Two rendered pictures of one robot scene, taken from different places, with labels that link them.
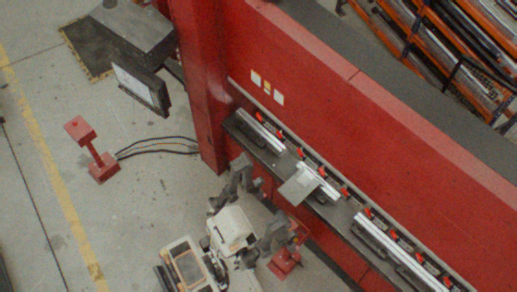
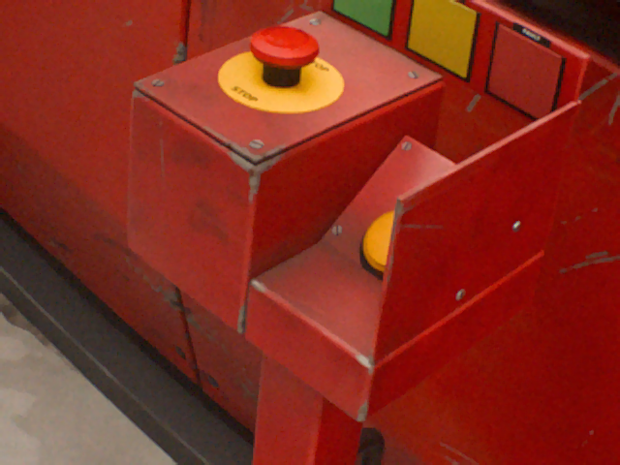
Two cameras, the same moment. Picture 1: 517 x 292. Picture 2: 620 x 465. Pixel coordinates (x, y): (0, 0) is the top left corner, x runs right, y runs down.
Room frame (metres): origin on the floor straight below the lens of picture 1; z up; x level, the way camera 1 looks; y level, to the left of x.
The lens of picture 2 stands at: (0.59, -0.20, 1.15)
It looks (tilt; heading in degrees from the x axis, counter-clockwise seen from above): 36 degrees down; 358
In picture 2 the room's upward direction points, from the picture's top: 7 degrees clockwise
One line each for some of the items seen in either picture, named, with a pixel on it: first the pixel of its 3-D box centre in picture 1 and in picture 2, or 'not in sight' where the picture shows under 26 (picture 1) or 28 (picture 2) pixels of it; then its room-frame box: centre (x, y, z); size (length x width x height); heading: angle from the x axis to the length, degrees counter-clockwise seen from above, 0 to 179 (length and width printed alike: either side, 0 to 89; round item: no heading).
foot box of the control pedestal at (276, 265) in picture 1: (283, 261); not in sight; (1.19, -0.22, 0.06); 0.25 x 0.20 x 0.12; 138
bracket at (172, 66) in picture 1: (166, 76); not in sight; (2.29, 0.73, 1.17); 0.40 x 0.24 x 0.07; 46
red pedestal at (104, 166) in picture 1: (91, 150); not in sight; (2.04, 1.48, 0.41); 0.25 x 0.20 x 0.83; 136
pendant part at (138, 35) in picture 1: (143, 63); not in sight; (2.14, 0.82, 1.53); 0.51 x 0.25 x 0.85; 54
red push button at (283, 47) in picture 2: not in sight; (282, 62); (1.23, -0.20, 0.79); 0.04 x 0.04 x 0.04
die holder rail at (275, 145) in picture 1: (259, 131); not in sight; (1.96, 0.01, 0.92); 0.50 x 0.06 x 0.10; 46
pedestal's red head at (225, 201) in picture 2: (291, 232); (347, 154); (1.21, -0.24, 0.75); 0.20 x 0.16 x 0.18; 48
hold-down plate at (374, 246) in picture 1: (368, 241); not in sight; (1.11, -0.78, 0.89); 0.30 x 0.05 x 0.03; 46
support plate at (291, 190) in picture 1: (298, 187); not in sight; (1.47, -0.28, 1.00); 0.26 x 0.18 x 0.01; 136
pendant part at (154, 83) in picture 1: (143, 84); not in sight; (2.04, 0.83, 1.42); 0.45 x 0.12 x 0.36; 54
